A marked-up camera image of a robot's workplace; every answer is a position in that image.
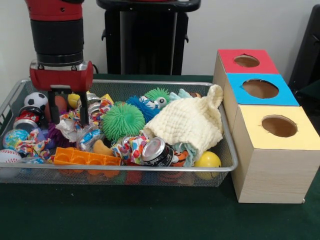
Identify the silver mesh bin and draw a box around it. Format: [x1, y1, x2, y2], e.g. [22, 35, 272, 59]
[0, 77, 238, 188]

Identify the dark green table cloth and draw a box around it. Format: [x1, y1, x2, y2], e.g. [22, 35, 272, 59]
[0, 73, 320, 240]

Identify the small globe ball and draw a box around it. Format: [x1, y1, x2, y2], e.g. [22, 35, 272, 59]
[2, 128, 30, 150]

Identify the cream knitted cloth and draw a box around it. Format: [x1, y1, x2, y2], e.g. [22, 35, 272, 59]
[142, 84, 224, 161]

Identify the large blue spiky ball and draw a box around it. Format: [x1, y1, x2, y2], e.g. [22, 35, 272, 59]
[125, 94, 161, 123]

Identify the yellow smooth ball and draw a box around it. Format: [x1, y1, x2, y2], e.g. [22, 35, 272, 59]
[193, 151, 222, 181]

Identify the green spiky toy with eyes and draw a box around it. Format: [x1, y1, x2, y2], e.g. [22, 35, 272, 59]
[144, 87, 171, 109]

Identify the green covered side table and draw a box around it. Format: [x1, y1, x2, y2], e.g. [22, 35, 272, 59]
[296, 80, 320, 102]

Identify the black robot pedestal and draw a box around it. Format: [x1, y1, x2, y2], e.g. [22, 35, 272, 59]
[96, 0, 202, 76]

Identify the orange toy building brick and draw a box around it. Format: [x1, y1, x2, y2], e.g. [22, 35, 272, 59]
[53, 146, 122, 166]

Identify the small soccer ball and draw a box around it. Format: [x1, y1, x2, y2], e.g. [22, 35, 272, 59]
[23, 91, 49, 109]

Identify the crushed black can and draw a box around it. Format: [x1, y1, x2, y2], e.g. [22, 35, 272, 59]
[141, 136, 176, 167]

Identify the small green spiky ball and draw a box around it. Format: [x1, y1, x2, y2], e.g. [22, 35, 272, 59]
[101, 102, 146, 142]

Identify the black stand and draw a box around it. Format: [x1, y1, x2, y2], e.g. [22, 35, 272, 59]
[287, 4, 320, 87]

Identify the wooden box with three holes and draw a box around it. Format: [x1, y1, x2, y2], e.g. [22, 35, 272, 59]
[212, 48, 320, 204]

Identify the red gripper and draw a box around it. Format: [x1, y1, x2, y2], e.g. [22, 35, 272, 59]
[29, 59, 94, 127]

